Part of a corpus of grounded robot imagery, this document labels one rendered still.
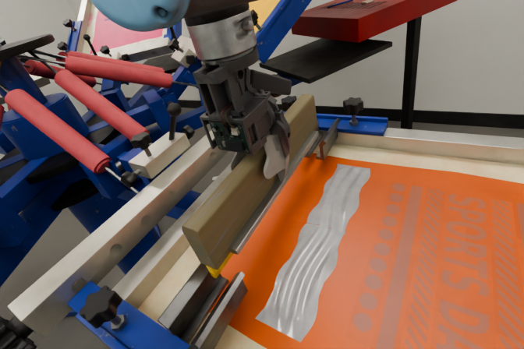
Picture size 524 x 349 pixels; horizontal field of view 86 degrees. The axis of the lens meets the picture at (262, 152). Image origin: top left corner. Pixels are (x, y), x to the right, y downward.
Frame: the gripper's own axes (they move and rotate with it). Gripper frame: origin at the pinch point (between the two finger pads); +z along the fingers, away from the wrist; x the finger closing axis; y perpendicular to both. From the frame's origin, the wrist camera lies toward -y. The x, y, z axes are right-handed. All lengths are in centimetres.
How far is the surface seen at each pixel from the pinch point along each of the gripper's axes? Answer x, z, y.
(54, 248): -203, 107, 11
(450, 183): 25.9, 11.9, -17.4
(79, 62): -67, -16, -12
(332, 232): 10.0, 11.1, 0.7
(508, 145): 33.9, 8.4, -26.3
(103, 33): -137, -16, -65
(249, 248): -2.6, 11.9, 8.2
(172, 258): -13.8, 10.5, 15.8
